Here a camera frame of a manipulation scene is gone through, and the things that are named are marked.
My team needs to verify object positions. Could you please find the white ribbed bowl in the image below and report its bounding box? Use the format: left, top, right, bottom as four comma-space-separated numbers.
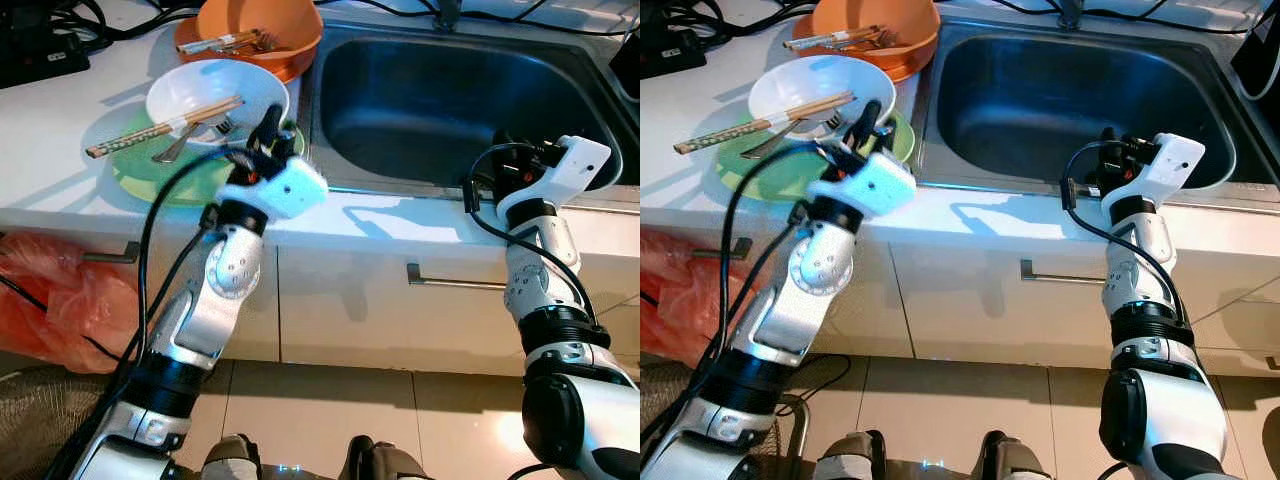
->
748, 54, 898, 136
146, 58, 291, 136

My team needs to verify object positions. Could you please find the light green plate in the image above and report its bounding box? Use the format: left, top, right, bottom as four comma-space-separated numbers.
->
715, 105, 917, 201
110, 105, 306, 207

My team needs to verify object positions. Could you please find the white kitchen cabinet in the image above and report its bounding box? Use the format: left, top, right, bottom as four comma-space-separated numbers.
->
0, 205, 641, 379
640, 200, 1280, 376

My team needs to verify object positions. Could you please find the orange bowl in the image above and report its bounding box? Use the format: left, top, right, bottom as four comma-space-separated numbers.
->
196, 0, 325, 63
815, 0, 942, 61

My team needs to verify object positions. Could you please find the stainless steel sink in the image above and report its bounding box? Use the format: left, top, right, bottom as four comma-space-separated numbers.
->
912, 15, 1280, 206
297, 15, 641, 208

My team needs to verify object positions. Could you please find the black power strip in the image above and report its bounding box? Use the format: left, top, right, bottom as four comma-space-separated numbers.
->
640, 22, 709, 81
0, 22, 91, 89

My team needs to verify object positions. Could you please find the red plastic bag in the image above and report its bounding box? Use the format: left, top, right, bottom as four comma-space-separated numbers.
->
0, 230, 151, 374
640, 228, 746, 366

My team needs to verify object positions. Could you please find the left robot leg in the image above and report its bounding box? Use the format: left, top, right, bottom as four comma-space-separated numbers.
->
203, 433, 263, 480
815, 430, 886, 480

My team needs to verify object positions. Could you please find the robot leg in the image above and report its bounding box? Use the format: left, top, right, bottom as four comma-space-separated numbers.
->
203, 433, 263, 480
978, 430, 1051, 480
815, 430, 886, 480
345, 436, 431, 480

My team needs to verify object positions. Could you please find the right robot leg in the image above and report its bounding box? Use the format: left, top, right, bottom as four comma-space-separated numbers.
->
345, 436, 431, 480
978, 430, 1051, 480

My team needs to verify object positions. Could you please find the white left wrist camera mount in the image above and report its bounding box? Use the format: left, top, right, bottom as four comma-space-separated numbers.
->
808, 150, 918, 216
240, 155, 329, 221

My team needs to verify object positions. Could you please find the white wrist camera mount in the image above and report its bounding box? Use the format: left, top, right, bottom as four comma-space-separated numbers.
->
240, 155, 329, 221
808, 150, 918, 216
497, 135, 613, 223
1100, 133, 1207, 216

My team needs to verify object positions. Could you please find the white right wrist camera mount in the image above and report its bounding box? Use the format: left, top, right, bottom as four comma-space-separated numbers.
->
497, 135, 613, 223
1100, 133, 1207, 216

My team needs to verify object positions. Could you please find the black power cord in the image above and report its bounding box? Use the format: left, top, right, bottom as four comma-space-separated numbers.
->
0, 275, 136, 371

